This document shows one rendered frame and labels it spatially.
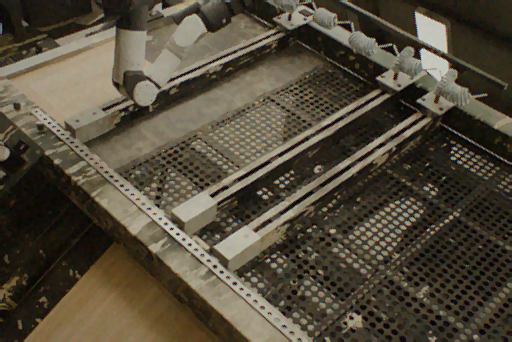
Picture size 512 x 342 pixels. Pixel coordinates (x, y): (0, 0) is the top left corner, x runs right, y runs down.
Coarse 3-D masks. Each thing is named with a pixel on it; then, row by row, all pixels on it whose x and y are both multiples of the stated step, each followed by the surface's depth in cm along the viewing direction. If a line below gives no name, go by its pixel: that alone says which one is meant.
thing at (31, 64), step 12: (192, 0) 288; (168, 12) 278; (156, 24) 274; (96, 36) 259; (108, 36) 259; (60, 48) 250; (72, 48) 251; (84, 48) 253; (24, 60) 242; (36, 60) 242; (48, 60) 244; (0, 72) 235; (12, 72) 235; (24, 72) 239
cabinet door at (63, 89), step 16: (96, 48) 256; (112, 48) 257; (64, 64) 246; (80, 64) 248; (96, 64) 249; (112, 64) 250; (144, 64) 251; (16, 80) 236; (32, 80) 237; (48, 80) 238; (64, 80) 239; (80, 80) 240; (96, 80) 241; (32, 96) 230; (48, 96) 231; (64, 96) 232; (80, 96) 233; (96, 96) 234; (112, 96) 235; (48, 112) 224; (64, 112) 225; (80, 112) 226
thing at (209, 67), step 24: (288, 0) 262; (288, 24) 267; (240, 48) 257; (264, 48) 262; (192, 72) 242; (216, 72) 248; (120, 96) 226; (168, 96) 235; (72, 120) 214; (96, 120) 215; (120, 120) 224
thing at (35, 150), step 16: (0, 112) 216; (0, 128) 213; (16, 128) 211; (0, 144) 204; (16, 144) 201; (32, 144) 207; (0, 160) 198; (16, 160) 200; (32, 160) 204; (0, 176) 200; (16, 176) 203; (0, 192) 202
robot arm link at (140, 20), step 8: (136, 0) 187; (144, 0) 191; (152, 0) 196; (136, 8) 190; (144, 8) 193; (120, 16) 192; (128, 16) 191; (136, 16) 192; (144, 16) 194; (120, 24) 193; (128, 24) 192; (136, 24) 193; (144, 24) 195
